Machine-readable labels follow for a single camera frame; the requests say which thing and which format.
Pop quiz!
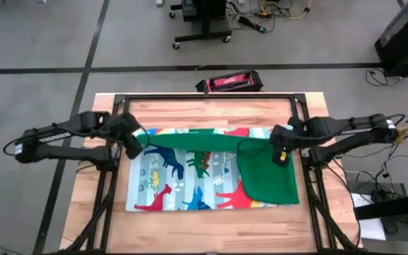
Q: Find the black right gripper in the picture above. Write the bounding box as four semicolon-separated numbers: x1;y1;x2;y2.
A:
269;118;306;168

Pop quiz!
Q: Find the green dinosaur print towel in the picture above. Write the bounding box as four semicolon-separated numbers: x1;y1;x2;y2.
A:
125;124;300;213

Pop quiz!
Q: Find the red and black tool case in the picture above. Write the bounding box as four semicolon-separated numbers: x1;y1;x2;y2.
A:
195;69;264;94

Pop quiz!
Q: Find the grey floor box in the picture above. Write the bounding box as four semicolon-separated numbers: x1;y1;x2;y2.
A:
344;171;408;246

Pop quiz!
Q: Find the black power adapter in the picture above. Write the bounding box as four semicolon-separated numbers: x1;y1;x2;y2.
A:
370;188;393;203

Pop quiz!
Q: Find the black power strip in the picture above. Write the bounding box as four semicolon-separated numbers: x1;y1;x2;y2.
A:
237;16;267;35

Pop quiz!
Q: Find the yellow connector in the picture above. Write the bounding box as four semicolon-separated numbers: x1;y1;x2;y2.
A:
395;123;408;145

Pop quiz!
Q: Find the black rolling stand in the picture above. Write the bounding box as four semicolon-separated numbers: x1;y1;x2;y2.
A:
168;0;233;50

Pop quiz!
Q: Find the white paper sheet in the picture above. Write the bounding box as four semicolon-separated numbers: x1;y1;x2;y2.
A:
351;193;388;242

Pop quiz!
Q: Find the black equipment cabinet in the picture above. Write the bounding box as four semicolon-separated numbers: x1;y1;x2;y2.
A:
373;0;408;78

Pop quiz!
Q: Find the black metal table frame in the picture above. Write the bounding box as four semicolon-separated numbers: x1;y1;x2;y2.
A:
44;92;368;255

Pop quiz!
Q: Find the black looped floor cable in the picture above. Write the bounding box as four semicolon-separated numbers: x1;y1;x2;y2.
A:
365;67;402;87

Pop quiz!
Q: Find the black cable bundle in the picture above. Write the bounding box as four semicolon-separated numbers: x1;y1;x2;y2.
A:
331;140;408;201

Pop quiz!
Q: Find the yellow cable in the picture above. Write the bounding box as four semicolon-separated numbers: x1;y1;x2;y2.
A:
259;0;312;21

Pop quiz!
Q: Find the black cable tangle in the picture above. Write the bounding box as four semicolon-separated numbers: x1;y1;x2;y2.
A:
225;0;297;33

